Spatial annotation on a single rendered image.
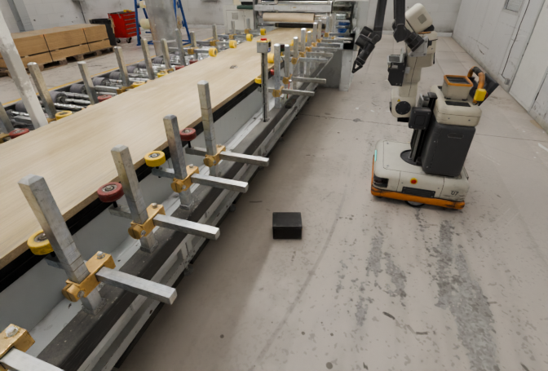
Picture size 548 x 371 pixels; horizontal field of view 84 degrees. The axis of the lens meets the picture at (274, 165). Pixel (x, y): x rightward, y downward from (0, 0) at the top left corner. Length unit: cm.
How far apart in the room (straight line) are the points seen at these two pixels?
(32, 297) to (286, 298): 118
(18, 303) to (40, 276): 8
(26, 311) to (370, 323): 146
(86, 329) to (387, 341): 133
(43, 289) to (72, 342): 24
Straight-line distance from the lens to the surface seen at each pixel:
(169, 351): 180
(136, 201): 108
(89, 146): 160
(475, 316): 209
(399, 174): 248
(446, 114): 233
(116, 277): 100
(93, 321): 111
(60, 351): 109
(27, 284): 122
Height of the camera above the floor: 153
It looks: 31 degrees down
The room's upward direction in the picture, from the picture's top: 1 degrees counter-clockwise
